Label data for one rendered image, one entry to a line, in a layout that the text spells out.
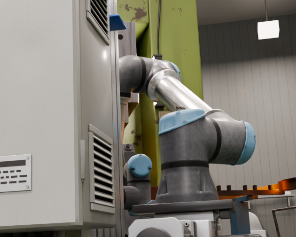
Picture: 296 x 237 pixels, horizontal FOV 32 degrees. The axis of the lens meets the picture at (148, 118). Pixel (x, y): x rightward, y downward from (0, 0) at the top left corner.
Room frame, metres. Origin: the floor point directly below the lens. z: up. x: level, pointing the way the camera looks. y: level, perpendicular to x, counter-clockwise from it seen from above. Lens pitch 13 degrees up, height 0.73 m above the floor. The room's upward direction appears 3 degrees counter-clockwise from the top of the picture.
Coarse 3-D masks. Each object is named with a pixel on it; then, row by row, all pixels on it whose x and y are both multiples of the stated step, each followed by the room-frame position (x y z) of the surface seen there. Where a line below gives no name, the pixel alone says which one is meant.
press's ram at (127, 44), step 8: (128, 24) 2.31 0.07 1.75; (120, 32) 2.31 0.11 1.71; (128, 32) 2.31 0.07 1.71; (120, 40) 2.31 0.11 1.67; (128, 40) 2.31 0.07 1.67; (120, 48) 2.30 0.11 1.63; (128, 48) 2.31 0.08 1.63; (120, 56) 2.30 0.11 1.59; (136, 96) 2.32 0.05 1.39; (128, 104) 2.35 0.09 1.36; (136, 104) 2.35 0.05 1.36; (128, 112) 2.50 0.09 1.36
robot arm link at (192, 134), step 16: (176, 112) 1.22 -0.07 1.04; (192, 112) 1.21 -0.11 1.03; (160, 128) 1.25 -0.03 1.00; (176, 128) 1.21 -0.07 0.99; (192, 128) 1.21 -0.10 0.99; (208, 128) 1.24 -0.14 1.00; (160, 144) 1.25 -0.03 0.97; (176, 144) 1.21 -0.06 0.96; (192, 144) 1.21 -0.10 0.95; (208, 144) 1.24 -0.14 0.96; (176, 160) 1.21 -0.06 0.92; (208, 160) 1.25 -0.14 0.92
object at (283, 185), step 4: (284, 180) 2.11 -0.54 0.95; (288, 180) 2.09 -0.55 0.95; (292, 180) 2.07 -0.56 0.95; (276, 184) 2.16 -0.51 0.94; (280, 184) 2.12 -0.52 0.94; (284, 184) 2.12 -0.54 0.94; (288, 184) 2.09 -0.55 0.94; (292, 184) 2.07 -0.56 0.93; (260, 188) 2.27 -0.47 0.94; (264, 188) 2.24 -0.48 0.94; (276, 188) 2.16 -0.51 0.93; (280, 188) 2.12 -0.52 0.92; (284, 188) 2.12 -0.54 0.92; (288, 188) 2.09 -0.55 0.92; (292, 188) 2.06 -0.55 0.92
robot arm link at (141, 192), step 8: (128, 184) 1.69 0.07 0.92; (136, 184) 1.67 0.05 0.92; (144, 184) 1.67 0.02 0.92; (128, 192) 1.64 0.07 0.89; (136, 192) 1.66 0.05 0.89; (144, 192) 1.67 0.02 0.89; (128, 200) 1.64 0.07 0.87; (136, 200) 1.66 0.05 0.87; (144, 200) 1.67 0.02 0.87; (128, 208) 1.66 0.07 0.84
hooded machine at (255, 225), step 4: (252, 216) 11.42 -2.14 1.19; (256, 216) 11.42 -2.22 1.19; (252, 220) 11.43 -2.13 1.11; (256, 220) 11.41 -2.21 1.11; (252, 224) 11.43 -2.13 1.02; (256, 224) 11.41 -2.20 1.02; (260, 224) 11.41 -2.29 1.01; (252, 228) 11.43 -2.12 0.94; (256, 228) 11.41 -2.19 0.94; (260, 228) 11.39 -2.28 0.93; (252, 232) 11.40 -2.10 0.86; (256, 232) 11.38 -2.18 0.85; (260, 232) 11.36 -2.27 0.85; (264, 232) 11.34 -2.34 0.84; (264, 236) 11.34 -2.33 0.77
